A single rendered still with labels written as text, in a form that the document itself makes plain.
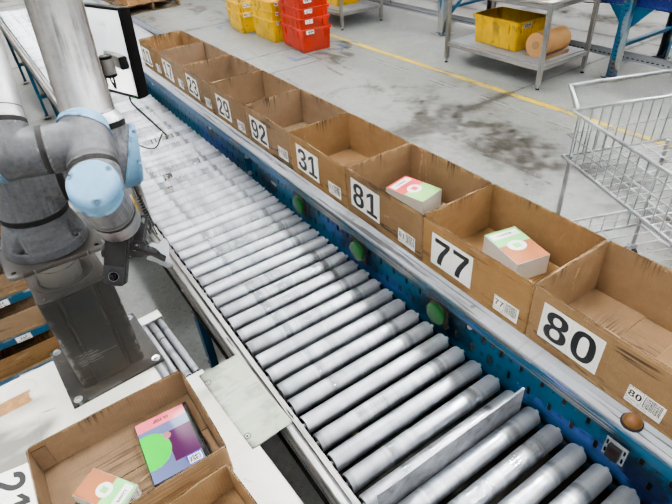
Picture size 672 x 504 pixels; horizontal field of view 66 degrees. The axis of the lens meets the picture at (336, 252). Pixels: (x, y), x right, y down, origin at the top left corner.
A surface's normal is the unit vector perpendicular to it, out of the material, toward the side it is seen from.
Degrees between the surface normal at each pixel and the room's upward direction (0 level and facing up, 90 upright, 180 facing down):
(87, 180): 38
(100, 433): 88
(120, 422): 88
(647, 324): 0
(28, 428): 0
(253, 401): 0
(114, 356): 90
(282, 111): 89
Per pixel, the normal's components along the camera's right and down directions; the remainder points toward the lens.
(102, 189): 0.14, -0.29
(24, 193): 0.43, 0.54
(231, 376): -0.07, -0.80
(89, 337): 0.61, 0.44
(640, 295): -0.82, 0.38
